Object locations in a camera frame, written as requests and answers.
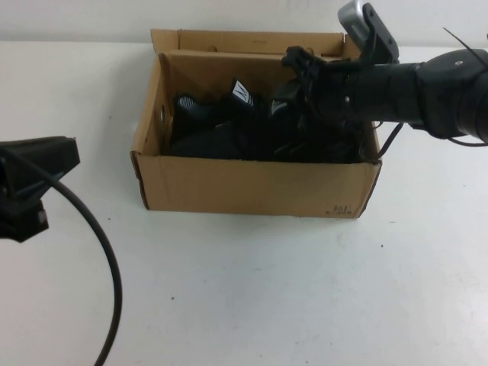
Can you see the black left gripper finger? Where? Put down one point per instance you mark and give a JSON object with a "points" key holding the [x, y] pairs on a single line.
{"points": [[23, 221], [42, 164]]}

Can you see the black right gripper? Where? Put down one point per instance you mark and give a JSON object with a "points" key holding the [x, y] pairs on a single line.
{"points": [[339, 91]]}

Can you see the black knit sneaker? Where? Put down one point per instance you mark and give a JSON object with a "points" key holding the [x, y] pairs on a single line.
{"points": [[228, 145], [194, 106]]}

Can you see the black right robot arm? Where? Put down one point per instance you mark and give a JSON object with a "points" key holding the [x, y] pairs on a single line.
{"points": [[431, 95]]}

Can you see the brown cardboard shoe box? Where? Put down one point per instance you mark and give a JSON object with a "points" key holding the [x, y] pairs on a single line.
{"points": [[248, 187]]}

